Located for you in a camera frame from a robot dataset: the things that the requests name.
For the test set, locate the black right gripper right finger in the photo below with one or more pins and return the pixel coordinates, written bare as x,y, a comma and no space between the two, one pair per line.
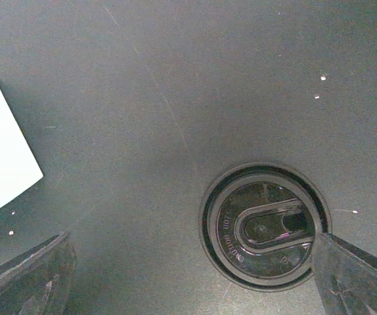
345,275

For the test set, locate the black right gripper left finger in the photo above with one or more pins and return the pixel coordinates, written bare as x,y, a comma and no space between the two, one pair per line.
38,281

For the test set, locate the black cup lid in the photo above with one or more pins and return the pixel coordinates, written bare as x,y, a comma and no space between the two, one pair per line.
258,224

